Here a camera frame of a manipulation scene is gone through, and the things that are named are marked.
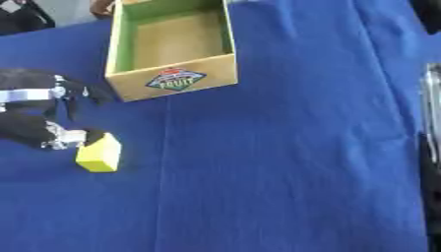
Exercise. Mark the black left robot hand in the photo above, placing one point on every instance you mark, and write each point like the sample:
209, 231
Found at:
26, 126

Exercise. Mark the yellow rectangular block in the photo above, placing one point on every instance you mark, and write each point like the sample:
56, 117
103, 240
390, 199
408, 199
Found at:
99, 157

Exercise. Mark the tan cardboard box green inside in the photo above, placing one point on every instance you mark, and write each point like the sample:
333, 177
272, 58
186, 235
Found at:
172, 49

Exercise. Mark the black bag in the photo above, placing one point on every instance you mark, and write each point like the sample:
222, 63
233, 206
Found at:
20, 14

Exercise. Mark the person's hand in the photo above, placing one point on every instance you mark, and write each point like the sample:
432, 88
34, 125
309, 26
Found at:
102, 7

